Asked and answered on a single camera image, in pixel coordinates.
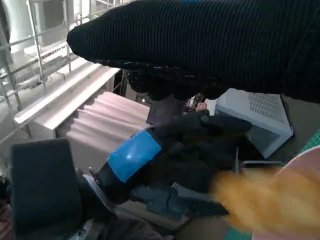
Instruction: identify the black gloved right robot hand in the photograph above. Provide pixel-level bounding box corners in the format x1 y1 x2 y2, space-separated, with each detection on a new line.
66 0 320 105

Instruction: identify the bare left hand blue tape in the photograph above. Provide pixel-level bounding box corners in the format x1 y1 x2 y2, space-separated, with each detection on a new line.
96 109 253 219

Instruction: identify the orange scored toy bread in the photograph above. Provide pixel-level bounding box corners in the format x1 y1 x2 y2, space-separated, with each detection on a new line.
209 162 301 228

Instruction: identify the pink bowl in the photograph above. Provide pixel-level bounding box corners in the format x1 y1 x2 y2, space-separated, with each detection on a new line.
249 146 320 240

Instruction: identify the white desk with pink cloth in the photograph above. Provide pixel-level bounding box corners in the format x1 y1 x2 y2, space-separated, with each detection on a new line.
13 66 156 151

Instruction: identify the white perforated cabinet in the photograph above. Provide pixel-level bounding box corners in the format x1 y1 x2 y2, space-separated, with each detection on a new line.
209 88 295 160

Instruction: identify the green cutting mat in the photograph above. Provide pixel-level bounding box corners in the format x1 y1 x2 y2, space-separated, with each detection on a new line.
224 129 320 240

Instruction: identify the white vent unit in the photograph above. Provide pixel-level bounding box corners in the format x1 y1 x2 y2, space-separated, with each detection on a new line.
32 0 66 29

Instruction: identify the office chair with white frame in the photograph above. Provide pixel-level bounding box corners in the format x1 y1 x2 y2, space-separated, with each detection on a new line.
234 146 285 175

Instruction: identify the white pipe lattice frame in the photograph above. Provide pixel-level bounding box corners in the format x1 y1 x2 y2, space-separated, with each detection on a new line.
0 0 86 141

